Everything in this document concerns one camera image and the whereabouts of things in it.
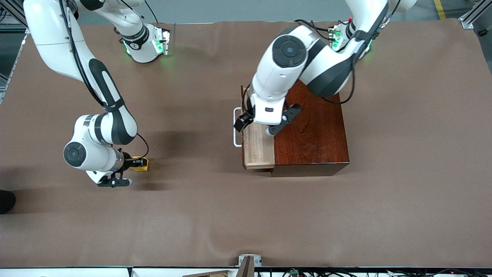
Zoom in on dark brown wooden cabinet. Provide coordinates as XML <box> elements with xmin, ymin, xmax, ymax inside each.
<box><xmin>269</xmin><ymin>81</ymin><xmax>350</xmax><ymax>177</ymax></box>

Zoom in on brown table cover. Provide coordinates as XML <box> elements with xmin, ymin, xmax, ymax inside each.
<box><xmin>0</xmin><ymin>20</ymin><xmax>492</xmax><ymax>269</ymax></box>

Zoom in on black round object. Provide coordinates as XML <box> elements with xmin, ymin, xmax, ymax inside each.
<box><xmin>0</xmin><ymin>190</ymin><xmax>17</xmax><ymax>215</ymax></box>

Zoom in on flat wooden piece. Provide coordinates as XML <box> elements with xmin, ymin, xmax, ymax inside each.
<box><xmin>181</xmin><ymin>270</ymin><xmax>230</xmax><ymax>277</ymax></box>

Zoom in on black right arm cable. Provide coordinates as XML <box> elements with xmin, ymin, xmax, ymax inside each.
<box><xmin>60</xmin><ymin>0</ymin><xmax>150</xmax><ymax>159</ymax></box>

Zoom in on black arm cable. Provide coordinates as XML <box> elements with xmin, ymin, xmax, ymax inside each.
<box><xmin>60</xmin><ymin>0</ymin><xmax>150</xmax><ymax>159</ymax></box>
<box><xmin>322</xmin><ymin>4</ymin><xmax>389</xmax><ymax>105</ymax></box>

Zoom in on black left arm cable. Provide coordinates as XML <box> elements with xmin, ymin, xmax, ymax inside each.
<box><xmin>322</xmin><ymin>4</ymin><xmax>389</xmax><ymax>105</ymax></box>

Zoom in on black left base cables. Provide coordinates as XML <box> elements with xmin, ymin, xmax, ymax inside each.
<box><xmin>294</xmin><ymin>18</ymin><xmax>348</xmax><ymax>42</ymax></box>

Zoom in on black right base cable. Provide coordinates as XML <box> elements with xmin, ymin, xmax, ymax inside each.
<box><xmin>144</xmin><ymin>0</ymin><xmax>159</xmax><ymax>24</ymax></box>

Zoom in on aluminium table edge rail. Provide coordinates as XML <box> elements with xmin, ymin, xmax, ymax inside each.
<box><xmin>0</xmin><ymin>34</ymin><xmax>29</xmax><ymax>104</ymax></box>

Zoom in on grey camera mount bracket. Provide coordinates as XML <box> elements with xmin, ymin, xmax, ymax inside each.
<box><xmin>238</xmin><ymin>254</ymin><xmax>263</xmax><ymax>277</ymax></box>

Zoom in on aluminium frame profile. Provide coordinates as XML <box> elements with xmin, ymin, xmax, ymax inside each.
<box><xmin>459</xmin><ymin>0</ymin><xmax>492</xmax><ymax>30</ymax></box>
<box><xmin>0</xmin><ymin>0</ymin><xmax>27</xmax><ymax>32</ymax></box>

